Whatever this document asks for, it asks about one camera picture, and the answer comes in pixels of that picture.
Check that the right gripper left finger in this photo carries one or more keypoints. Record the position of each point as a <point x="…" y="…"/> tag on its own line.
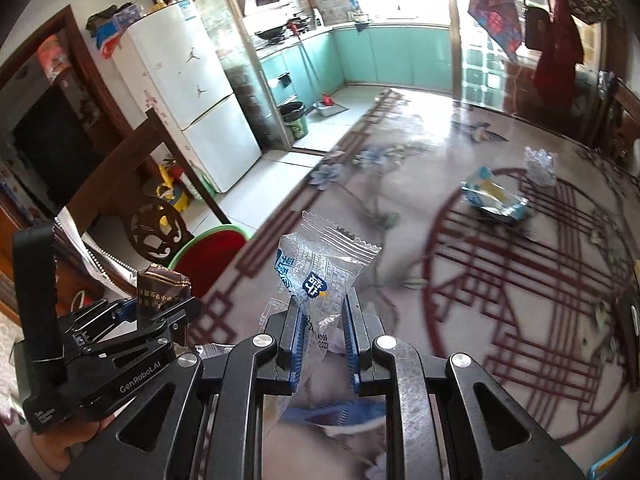
<point x="281" y="373"/>

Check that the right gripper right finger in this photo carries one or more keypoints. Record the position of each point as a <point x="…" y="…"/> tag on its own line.
<point x="360" y="328"/>

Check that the clear plastic snack wrapper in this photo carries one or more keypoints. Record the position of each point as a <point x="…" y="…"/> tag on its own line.
<point x="315" y="265"/>

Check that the brown foil wrapper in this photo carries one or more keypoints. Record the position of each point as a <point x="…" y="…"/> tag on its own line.
<point x="158" y="289"/>

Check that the blue yellow snack bag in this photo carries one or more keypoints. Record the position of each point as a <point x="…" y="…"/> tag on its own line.
<point x="482" y="191"/>

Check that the red green trash basin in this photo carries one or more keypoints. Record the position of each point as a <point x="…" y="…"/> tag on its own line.
<point x="205" y="258"/>

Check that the teal kitchen cabinets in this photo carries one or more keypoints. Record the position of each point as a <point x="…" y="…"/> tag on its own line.
<point x="412" y="56"/>

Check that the person's left hand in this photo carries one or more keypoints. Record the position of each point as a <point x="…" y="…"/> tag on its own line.
<point x="53" y="446"/>

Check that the dark wooden chair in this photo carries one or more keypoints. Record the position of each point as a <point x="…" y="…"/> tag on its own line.
<point x="155" y="230"/>

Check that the yellow toy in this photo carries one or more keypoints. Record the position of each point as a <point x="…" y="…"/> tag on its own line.
<point x="171" y="191"/>

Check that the red broom with dustpan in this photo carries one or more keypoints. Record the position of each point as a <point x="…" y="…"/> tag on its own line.
<point x="321" y="72"/>

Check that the black tablet device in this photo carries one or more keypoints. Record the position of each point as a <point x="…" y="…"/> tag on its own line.
<point x="624" y="319"/>

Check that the blue yellow toy box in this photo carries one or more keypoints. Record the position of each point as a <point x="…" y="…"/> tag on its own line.
<point x="603" y="466"/>

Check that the black wok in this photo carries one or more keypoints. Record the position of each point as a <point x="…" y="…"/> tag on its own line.
<point x="273" y="35"/>

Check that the red hanging garment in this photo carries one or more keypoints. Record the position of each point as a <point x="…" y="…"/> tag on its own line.
<point x="555" y="74"/>

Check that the white refrigerator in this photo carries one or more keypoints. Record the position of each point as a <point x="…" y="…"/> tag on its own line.
<point x="170" y="65"/>

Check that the far wooden chair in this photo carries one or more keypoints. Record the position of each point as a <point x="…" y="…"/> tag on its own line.
<point x="619" y="129"/>

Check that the plaid hanging cloth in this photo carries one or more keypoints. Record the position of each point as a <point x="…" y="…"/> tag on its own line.
<point x="501" y="21"/>

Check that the black hanging bag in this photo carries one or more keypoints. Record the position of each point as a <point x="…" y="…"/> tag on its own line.
<point x="537" y="23"/>

